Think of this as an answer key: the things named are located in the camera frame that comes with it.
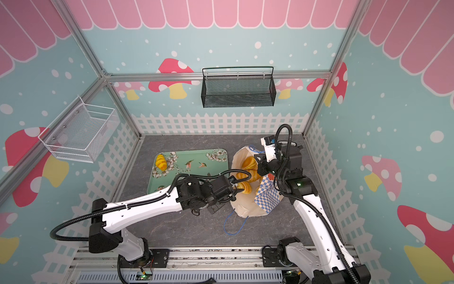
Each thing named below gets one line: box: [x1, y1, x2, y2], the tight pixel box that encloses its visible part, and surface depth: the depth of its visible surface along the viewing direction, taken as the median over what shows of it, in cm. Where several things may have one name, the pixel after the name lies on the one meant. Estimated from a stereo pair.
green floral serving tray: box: [146, 148, 229, 195], surface depth 108 cm
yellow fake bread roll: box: [155, 153, 168, 172], surface depth 104 cm
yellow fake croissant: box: [242, 156, 258, 171], surface depth 94 cm
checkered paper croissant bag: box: [230, 145, 284, 219], surface depth 74 cm
